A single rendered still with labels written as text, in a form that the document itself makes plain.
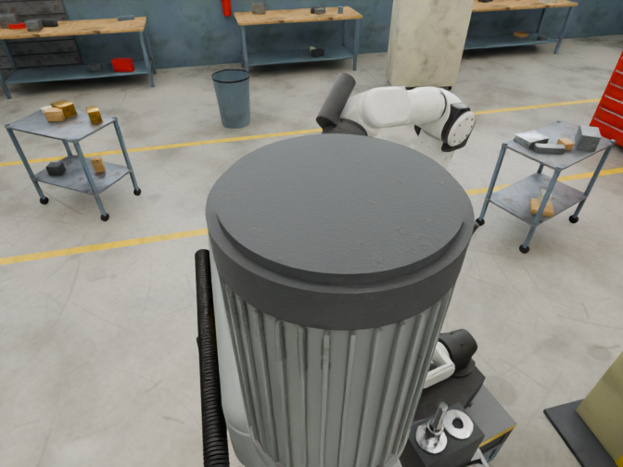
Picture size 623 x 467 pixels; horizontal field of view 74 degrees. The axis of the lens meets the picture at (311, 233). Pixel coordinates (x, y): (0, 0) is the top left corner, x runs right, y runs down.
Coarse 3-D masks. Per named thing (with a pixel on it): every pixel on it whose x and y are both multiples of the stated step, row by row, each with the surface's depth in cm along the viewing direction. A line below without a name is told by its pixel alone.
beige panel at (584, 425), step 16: (608, 384) 218; (576, 400) 249; (592, 400) 230; (608, 400) 220; (560, 416) 242; (576, 416) 242; (592, 416) 232; (608, 416) 221; (560, 432) 235; (576, 432) 234; (592, 432) 234; (608, 432) 223; (576, 448) 227; (592, 448) 227; (608, 448) 225; (592, 464) 221; (608, 464) 221
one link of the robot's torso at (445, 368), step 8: (440, 344) 196; (440, 352) 192; (432, 360) 199; (440, 360) 192; (448, 360) 189; (440, 368) 186; (448, 368) 188; (432, 376) 185; (440, 376) 188; (448, 376) 192; (432, 384) 189
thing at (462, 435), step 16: (432, 416) 130; (448, 416) 129; (464, 416) 129; (416, 432) 125; (448, 432) 125; (464, 432) 125; (480, 432) 126; (416, 448) 123; (432, 448) 121; (448, 448) 123; (464, 448) 125; (416, 464) 124; (432, 464) 120; (448, 464) 127; (464, 464) 136
